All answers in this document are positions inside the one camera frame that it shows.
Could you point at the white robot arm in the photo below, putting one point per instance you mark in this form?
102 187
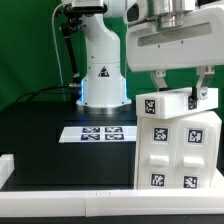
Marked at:
103 86

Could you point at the white cabinet door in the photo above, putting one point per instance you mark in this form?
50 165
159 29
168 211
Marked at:
196 139
157 153

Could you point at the white cabinet top block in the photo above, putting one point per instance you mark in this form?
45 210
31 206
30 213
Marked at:
174 103

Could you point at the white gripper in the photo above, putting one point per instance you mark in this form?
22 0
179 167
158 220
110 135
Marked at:
198 42

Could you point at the white U-shaped fence frame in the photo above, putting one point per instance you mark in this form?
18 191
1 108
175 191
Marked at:
107 202

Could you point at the white cabinet body box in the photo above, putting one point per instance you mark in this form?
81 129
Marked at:
211 114

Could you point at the white marker base plate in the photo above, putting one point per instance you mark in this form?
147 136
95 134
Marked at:
78 134

